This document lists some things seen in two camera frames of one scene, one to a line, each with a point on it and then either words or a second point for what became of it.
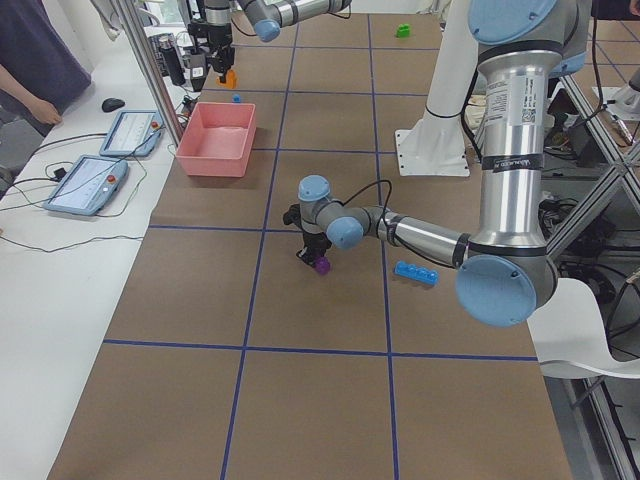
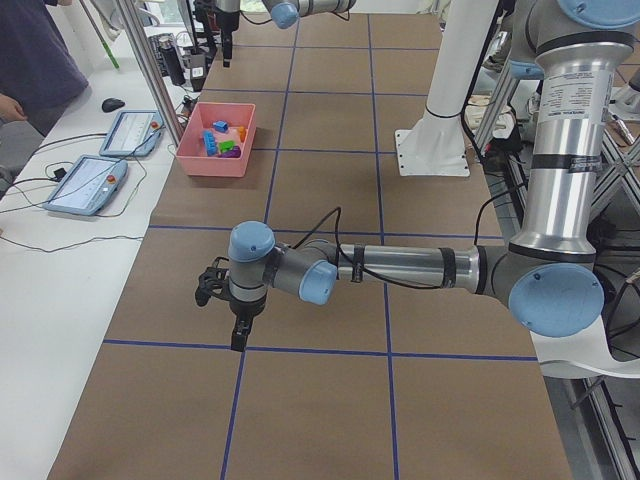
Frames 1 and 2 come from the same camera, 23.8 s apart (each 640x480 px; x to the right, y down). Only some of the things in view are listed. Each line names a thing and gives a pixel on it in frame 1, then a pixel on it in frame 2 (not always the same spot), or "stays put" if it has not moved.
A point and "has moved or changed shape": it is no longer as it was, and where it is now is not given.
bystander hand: [42, 109] to [10, 110]
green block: [403, 31] to [226, 145]
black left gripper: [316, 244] to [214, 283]
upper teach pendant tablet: [134, 133] stays put
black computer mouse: [111, 104] stays put
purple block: [322, 264] has moved or changed shape
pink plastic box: [218, 139] stays put
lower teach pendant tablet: [88, 185] stays put
